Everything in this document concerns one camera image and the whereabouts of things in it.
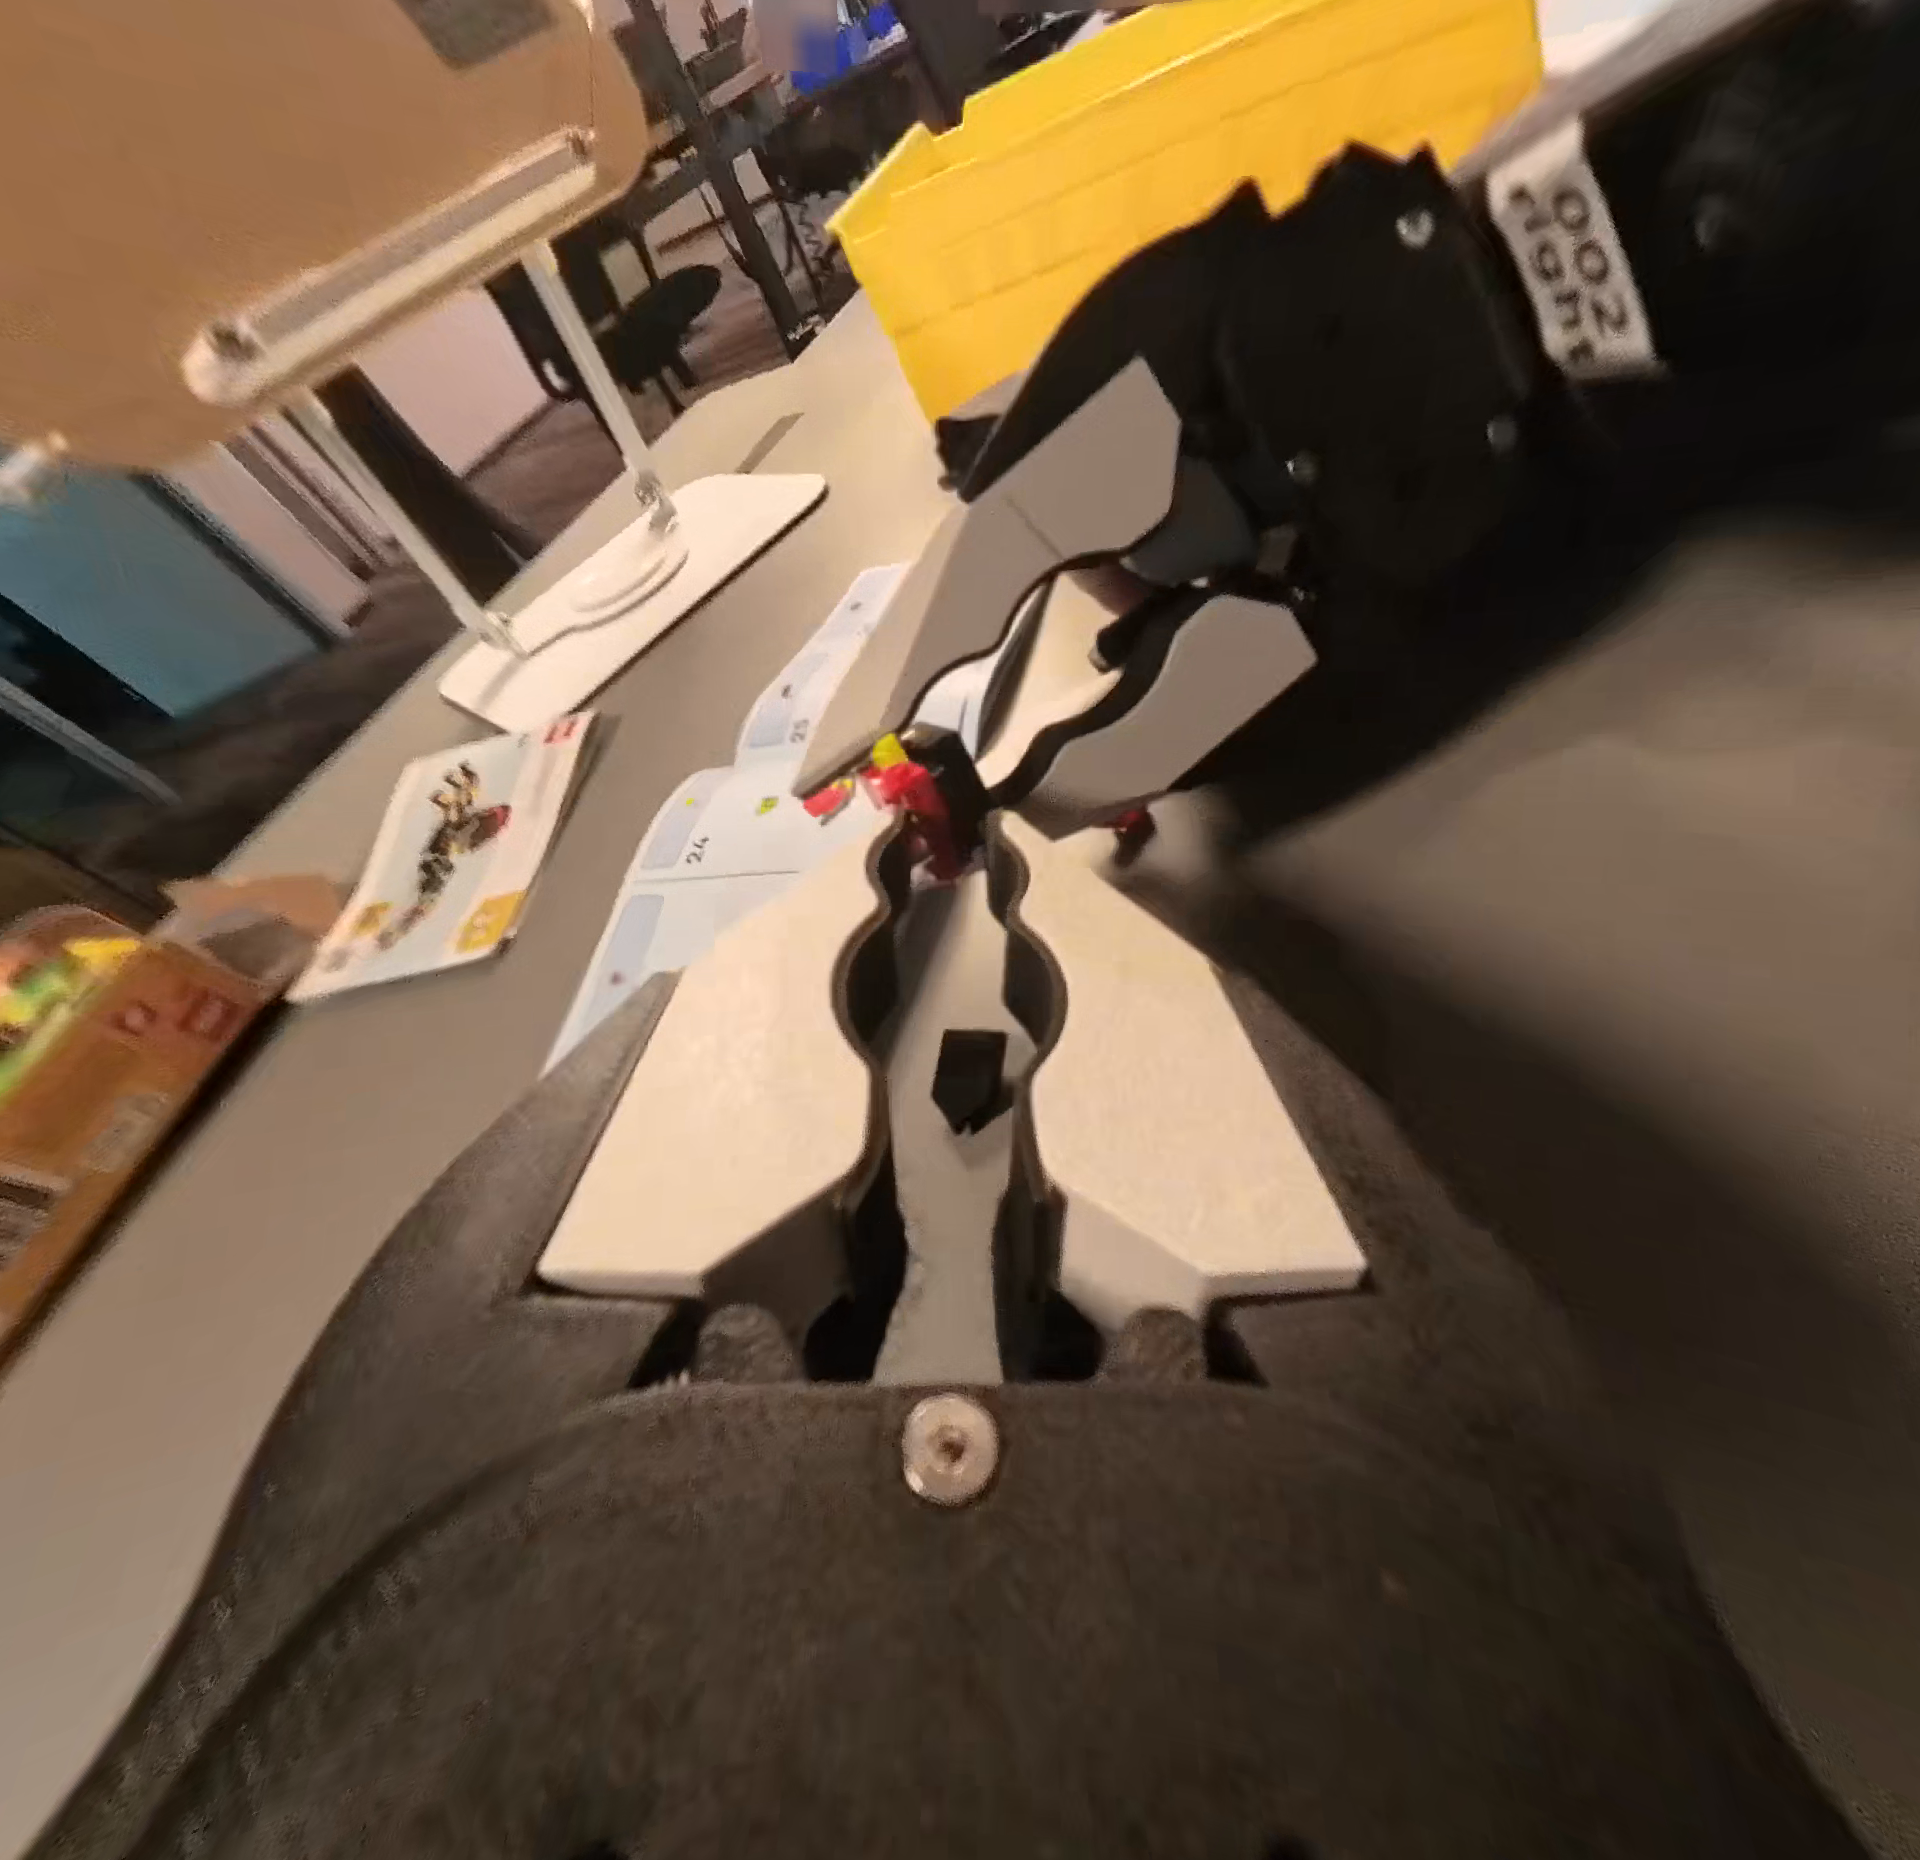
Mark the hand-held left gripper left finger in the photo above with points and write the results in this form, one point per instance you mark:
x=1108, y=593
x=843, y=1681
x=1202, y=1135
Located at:
x=715, y=1124

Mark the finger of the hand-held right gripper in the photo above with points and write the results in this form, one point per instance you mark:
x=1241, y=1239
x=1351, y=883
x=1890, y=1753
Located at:
x=1217, y=678
x=1035, y=500

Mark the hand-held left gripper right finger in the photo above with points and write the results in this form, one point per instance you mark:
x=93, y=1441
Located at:
x=1185, y=1124

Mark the lego instruction booklet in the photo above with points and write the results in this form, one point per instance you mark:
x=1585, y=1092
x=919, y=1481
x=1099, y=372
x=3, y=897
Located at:
x=699, y=836
x=434, y=854

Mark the red yellow lego body assembly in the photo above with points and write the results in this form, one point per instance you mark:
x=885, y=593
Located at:
x=931, y=805

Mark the small red wedge lego piece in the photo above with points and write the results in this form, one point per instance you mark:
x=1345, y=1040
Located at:
x=1133, y=820

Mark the black wedge lego piece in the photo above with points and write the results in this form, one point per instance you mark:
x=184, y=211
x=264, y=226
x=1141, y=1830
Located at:
x=969, y=1072

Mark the closed lego instruction booklet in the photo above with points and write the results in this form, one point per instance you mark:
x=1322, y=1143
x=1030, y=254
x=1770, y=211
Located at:
x=434, y=854

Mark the colourful cardboard lego box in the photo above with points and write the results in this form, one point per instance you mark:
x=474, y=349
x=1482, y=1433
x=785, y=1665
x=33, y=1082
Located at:
x=105, y=1082

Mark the yellow plastic bin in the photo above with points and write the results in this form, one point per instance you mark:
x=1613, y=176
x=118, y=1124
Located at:
x=1202, y=114

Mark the black office chair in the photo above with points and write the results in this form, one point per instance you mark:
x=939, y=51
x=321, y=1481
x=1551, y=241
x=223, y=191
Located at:
x=663, y=321

